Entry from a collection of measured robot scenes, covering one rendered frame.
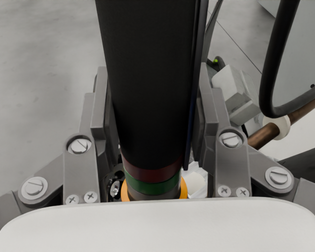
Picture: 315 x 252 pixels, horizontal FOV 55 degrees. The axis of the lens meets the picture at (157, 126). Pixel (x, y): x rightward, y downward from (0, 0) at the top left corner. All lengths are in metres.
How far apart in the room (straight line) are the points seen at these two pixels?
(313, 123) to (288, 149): 0.06
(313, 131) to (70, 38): 2.65
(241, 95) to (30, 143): 1.73
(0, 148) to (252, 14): 2.57
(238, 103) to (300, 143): 0.14
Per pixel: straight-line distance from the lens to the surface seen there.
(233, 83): 0.62
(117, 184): 0.39
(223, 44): 2.85
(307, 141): 0.57
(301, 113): 0.31
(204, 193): 0.23
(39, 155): 2.07
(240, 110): 0.62
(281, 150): 0.59
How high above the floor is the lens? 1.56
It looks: 49 degrees down
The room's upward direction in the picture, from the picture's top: 1 degrees counter-clockwise
